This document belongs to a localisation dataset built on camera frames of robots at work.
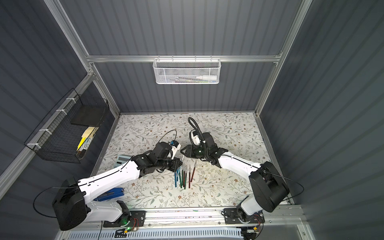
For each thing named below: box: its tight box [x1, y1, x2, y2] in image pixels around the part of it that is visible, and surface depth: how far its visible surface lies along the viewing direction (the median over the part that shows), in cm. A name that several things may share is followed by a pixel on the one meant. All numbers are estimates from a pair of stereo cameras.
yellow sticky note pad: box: [77, 127, 96, 151], surface depth 74 cm
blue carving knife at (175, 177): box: [174, 166, 182, 188], surface depth 88 cm
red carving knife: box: [188, 166, 191, 189], surface depth 88 cm
